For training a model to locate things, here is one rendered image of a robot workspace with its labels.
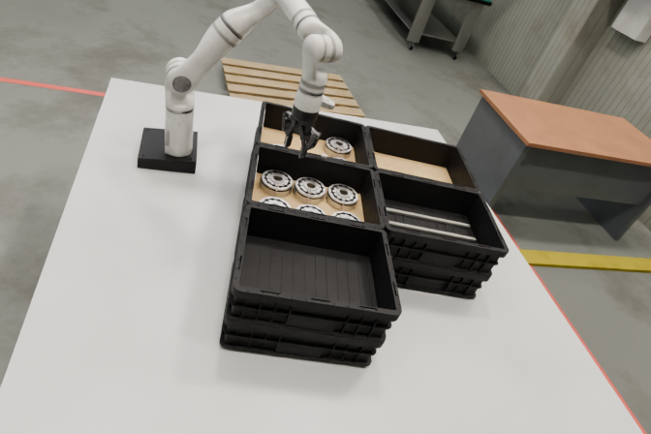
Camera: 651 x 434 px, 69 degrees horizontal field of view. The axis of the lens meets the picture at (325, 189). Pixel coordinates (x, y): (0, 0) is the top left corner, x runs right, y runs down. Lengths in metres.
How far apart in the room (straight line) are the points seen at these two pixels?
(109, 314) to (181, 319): 0.17
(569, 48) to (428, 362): 4.17
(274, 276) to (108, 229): 0.52
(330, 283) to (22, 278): 1.44
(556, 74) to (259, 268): 4.39
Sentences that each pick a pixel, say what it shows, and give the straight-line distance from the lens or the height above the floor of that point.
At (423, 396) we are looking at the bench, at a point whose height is 0.70.
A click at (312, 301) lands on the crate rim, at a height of 0.93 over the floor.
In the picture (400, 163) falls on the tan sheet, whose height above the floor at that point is 0.83.
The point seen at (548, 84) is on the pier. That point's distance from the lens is 5.28.
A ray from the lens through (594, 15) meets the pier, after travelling 5.17.
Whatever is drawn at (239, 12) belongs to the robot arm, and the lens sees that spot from 1.49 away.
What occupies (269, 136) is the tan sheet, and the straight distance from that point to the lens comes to 1.76.
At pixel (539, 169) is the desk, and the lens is 3.26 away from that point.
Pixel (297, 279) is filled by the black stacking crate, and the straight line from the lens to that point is 1.25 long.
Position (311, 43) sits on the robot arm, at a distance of 1.23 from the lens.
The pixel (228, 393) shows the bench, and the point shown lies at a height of 0.70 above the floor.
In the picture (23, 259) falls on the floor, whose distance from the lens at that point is 2.40.
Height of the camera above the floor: 1.74
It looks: 35 degrees down
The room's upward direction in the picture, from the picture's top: 19 degrees clockwise
